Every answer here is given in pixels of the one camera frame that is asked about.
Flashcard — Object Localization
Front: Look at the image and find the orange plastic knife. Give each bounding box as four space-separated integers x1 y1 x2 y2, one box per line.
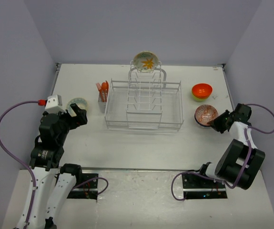
104 81 109 101

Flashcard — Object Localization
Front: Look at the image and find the orange plastic spoon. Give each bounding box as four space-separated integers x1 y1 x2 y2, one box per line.
101 82 106 102

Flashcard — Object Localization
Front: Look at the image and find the blue zigzag patterned bowl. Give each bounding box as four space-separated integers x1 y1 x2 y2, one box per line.
132 51 159 73

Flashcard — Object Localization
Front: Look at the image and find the red rimmed patterned bowl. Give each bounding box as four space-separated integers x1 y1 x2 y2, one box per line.
194 104 219 125

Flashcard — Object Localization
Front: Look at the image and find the orange plastic fork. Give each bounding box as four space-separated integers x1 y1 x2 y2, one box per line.
96 83 104 102

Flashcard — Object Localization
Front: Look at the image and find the white cutlery caddy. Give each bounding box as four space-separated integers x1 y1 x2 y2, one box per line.
98 90 108 113

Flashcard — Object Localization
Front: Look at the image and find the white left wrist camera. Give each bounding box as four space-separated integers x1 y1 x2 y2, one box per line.
45 94 66 114

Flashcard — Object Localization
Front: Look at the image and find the orange bowl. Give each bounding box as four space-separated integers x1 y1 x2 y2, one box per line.
192 83 213 99

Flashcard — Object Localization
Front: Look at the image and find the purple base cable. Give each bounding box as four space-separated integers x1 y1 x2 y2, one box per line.
73 177 110 194
171 170 223 202

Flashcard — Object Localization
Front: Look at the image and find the lime green bowl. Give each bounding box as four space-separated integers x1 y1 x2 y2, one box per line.
192 94 209 102

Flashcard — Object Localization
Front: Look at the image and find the dark blue triangle bowl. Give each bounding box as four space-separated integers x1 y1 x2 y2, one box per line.
194 117 211 128

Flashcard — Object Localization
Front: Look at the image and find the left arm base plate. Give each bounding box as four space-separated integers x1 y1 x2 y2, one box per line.
67 173 98 200

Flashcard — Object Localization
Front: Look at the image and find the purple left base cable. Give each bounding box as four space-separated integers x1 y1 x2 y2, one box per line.
73 177 110 194

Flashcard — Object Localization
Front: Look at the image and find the yellow patterned bowl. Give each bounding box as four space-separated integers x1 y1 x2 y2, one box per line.
66 97 88 116

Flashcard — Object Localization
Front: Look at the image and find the white wire dish rack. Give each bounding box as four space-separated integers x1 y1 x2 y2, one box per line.
104 64 184 130

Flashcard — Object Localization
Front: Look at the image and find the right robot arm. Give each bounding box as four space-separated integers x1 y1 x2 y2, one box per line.
197 104 265 190

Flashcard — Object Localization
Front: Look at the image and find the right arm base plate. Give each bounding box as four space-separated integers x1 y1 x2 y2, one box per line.
182 174 228 200

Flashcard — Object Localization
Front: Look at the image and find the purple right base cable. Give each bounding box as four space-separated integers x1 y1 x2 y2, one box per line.
171 170 223 202

